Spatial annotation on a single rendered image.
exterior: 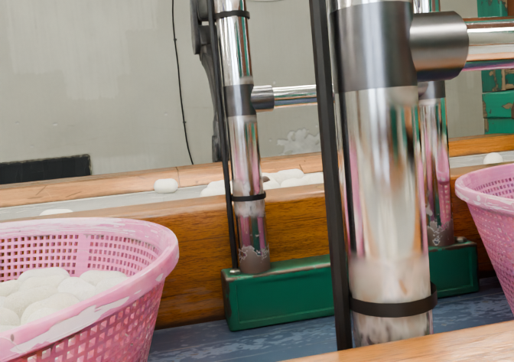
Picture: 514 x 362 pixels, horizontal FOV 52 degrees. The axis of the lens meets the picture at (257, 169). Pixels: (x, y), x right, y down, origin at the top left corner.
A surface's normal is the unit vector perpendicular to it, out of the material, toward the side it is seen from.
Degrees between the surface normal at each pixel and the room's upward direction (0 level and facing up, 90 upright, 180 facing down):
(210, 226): 90
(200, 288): 90
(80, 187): 45
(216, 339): 0
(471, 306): 0
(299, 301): 90
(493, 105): 90
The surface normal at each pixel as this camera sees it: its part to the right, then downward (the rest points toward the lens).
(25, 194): 0.07, -0.65
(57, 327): 0.82, -0.03
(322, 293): 0.19, 0.07
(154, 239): -0.86, -0.14
